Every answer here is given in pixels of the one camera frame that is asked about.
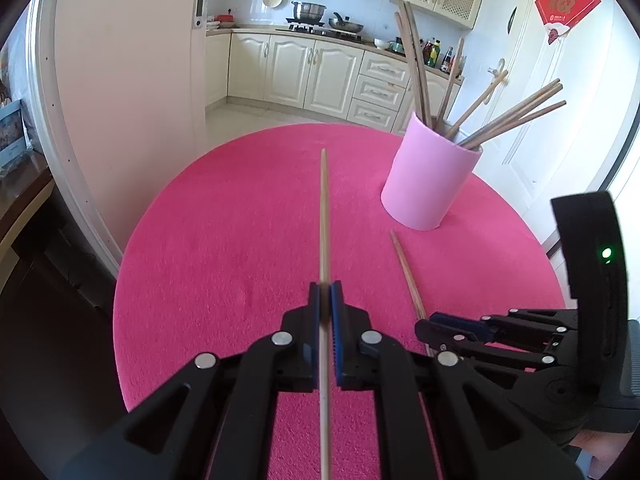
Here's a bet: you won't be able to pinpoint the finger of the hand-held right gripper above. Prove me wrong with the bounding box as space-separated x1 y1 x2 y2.
430 308 579 347
414 318 557 372

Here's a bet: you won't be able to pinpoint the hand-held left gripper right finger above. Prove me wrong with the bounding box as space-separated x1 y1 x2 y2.
330 280 586 480

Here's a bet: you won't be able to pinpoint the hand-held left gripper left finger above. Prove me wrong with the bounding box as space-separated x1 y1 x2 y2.
57 282 326 480

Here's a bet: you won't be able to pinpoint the long wooden chopstick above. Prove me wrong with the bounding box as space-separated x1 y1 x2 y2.
318 148 335 480
389 230 435 358

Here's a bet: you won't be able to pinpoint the pink cup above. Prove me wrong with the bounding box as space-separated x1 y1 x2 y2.
381 111 483 232

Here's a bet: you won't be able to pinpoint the bundle of wooden chopsticks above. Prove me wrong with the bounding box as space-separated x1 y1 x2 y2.
394 1 568 150

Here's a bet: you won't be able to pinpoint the person's right hand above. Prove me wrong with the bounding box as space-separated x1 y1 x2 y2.
567 431 607 465

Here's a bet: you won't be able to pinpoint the pink round table cloth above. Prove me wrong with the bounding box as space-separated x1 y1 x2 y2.
112 122 568 480

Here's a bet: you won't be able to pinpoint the cream base kitchen cabinets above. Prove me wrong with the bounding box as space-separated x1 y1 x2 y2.
204 27 463 136

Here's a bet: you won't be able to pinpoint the dark wooden cabinet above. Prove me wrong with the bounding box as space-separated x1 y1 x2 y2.
0 167 126 480

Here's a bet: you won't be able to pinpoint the row of condiment bottles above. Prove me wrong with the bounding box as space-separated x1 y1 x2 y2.
420 37 466 73

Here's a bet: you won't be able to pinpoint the red diamond door decoration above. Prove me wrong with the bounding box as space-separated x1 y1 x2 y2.
534 0 602 43

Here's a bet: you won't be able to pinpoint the gas stove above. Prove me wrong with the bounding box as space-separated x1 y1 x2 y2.
286 17 363 41

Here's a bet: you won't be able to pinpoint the dark wok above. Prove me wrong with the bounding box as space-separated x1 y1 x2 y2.
327 11 365 32

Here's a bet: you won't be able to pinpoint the steel cooking pot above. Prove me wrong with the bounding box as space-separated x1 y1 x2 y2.
291 1 327 22

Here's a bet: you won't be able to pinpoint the blue printed box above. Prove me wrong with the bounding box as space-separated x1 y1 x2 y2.
0 100 32 171

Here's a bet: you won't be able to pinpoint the cream door handle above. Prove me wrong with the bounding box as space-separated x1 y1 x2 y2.
482 59 509 106

